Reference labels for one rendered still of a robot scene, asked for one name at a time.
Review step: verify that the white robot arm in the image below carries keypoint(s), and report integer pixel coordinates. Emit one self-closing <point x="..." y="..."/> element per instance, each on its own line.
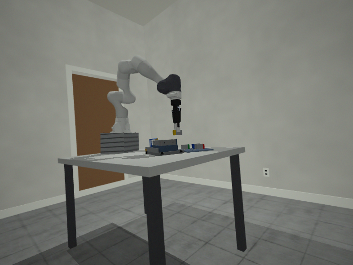
<point x="171" y="87"/>

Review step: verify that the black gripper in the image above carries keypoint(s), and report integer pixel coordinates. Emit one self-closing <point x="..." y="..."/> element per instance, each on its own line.
<point x="176" y="114"/>

